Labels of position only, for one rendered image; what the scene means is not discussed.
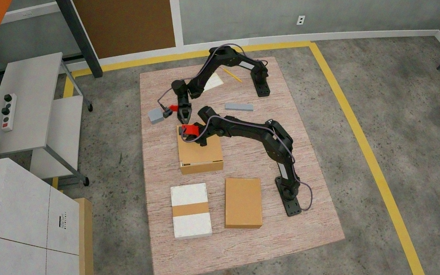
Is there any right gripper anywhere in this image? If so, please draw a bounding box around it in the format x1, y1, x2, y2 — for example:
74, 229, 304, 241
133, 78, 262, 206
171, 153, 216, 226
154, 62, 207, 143
169, 97, 192, 125

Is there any white box with tan tape band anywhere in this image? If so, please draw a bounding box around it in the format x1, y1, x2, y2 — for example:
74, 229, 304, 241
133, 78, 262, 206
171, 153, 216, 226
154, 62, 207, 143
171, 183, 212, 240

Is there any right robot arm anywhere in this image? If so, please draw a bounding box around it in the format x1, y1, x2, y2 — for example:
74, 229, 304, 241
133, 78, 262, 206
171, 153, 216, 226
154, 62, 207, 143
171, 45, 270, 99

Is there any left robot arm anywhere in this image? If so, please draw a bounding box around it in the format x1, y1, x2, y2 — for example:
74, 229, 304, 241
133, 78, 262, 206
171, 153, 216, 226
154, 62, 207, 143
197, 106, 302, 216

